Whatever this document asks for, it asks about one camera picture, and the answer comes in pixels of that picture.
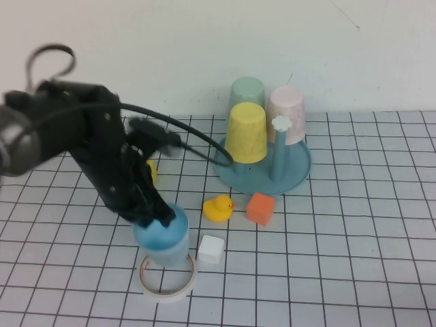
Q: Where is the white tape roll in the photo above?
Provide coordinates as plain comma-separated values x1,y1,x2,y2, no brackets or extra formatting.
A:
138,253,198,305

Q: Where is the yellow cube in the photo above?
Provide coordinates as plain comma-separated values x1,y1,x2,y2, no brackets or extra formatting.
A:
145,159,159,187

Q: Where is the black left camera cable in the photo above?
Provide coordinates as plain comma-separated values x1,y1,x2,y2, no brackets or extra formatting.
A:
25,43,236,168

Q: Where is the yellow rubber duck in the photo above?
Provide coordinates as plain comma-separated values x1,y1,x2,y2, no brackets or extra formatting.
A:
203,195,236,224

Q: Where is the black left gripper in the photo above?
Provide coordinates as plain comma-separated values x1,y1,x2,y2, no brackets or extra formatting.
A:
74,89,178,230

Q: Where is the yellow plastic cup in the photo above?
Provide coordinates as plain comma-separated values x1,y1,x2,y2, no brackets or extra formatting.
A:
224,102,268,164

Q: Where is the grid-patterned tablecloth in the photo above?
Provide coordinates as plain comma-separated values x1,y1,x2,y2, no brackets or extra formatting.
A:
0,110,436,327

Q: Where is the green plastic cup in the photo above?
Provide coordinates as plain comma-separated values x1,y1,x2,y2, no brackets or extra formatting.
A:
228,77,266,119

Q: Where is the white cube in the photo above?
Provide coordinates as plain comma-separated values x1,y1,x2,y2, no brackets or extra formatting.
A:
198,234,225,265

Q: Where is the orange cube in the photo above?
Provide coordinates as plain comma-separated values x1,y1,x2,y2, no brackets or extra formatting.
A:
246,192,276,226

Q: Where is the pink plastic cup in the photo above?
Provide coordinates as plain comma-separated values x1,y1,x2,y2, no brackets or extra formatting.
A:
266,86,307,146

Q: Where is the blue cup stand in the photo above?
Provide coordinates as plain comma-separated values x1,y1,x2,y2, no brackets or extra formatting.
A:
213,115,313,196

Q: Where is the light blue plastic cup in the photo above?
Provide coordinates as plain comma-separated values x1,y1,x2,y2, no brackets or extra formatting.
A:
132,203,190,268

